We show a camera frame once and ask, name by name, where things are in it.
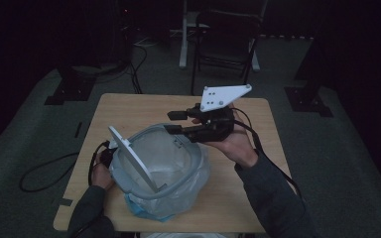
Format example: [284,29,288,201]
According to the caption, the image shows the right hand-held gripper cable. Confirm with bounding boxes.
[232,107,304,200]

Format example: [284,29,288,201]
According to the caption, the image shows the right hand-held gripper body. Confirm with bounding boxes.
[187,83,253,144]

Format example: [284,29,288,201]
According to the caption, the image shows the blue plastic bag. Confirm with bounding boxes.
[124,193,177,223]

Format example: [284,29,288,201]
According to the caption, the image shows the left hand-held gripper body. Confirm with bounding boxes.
[99,125,160,194]

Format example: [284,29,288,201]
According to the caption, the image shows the black stand base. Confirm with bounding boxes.
[44,64,97,107]
[284,33,334,119]

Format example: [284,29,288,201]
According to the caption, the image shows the left hand-held gripper cable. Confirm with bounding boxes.
[19,140,111,193]

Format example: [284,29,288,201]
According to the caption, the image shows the hand-held gripper cable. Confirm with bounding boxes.
[19,140,111,193]
[232,107,304,200]

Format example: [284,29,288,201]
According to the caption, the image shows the person's left hand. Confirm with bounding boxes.
[90,160,115,191]

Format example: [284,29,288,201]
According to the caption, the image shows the black floor cables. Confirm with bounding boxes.
[93,33,150,95]

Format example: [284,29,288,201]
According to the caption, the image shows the dark tape strip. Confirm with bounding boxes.
[73,121,84,139]

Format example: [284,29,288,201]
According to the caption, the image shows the clear plastic bag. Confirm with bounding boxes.
[109,132,211,222]

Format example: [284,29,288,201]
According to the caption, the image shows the black folding chair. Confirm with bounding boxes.
[190,9,263,97]

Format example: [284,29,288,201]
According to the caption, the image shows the person's right hand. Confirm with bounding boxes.
[204,102,260,170]

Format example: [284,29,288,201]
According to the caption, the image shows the grey trash bin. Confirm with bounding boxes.
[110,123,203,201]

